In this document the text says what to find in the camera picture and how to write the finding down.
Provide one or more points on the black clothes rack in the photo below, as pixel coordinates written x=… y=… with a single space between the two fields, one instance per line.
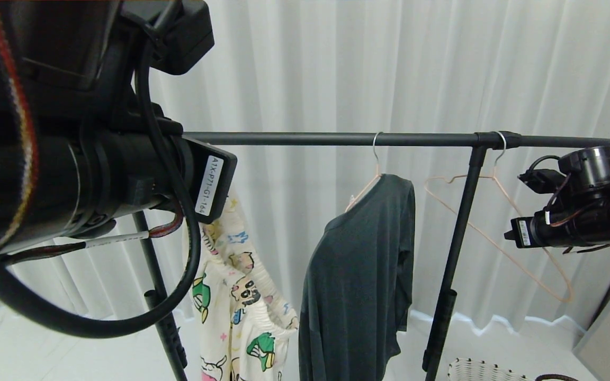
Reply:
x=337 y=138

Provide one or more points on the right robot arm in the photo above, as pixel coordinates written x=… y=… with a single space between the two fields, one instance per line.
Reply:
x=591 y=164

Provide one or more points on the white laundry basket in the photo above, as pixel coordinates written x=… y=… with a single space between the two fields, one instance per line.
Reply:
x=474 y=370

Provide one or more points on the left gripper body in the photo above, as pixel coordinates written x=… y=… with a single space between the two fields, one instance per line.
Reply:
x=98 y=174

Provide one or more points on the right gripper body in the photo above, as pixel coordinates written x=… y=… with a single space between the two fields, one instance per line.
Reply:
x=564 y=230

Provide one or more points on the dark grey sleeveless top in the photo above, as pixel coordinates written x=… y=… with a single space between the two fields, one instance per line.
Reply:
x=358 y=275

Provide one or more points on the white curtain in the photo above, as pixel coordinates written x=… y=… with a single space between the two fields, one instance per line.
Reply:
x=310 y=63

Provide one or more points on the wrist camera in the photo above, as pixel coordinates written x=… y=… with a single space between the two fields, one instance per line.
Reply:
x=188 y=37
x=543 y=180

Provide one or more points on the pink clothes hanger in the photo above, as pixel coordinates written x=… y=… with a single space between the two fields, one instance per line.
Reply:
x=376 y=164
x=494 y=172

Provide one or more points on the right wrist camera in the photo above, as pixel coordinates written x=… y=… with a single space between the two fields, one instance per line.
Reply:
x=543 y=180

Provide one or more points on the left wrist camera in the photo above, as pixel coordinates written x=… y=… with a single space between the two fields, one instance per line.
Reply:
x=188 y=37

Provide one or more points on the cream printed garment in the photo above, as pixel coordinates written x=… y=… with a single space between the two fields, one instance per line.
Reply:
x=231 y=317

